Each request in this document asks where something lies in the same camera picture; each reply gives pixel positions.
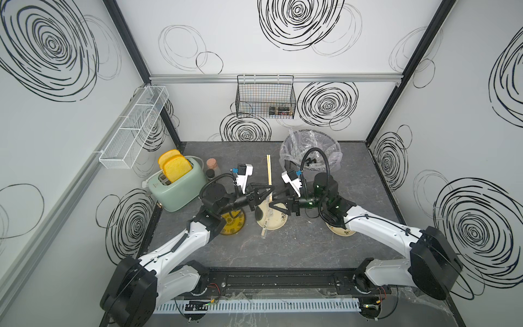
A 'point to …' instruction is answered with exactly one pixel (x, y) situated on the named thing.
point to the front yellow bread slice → (176, 167)
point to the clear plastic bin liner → (297, 142)
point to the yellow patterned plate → (235, 221)
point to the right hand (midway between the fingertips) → (271, 204)
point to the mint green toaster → (172, 195)
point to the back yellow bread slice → (166, 154)
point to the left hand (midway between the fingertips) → (272, 190)
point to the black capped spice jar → (210, 173)
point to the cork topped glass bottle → (212, 164)
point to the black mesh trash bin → (308, 176)
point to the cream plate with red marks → (340, 230)
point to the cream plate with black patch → (270, 217)
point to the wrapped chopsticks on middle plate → (264, 229)
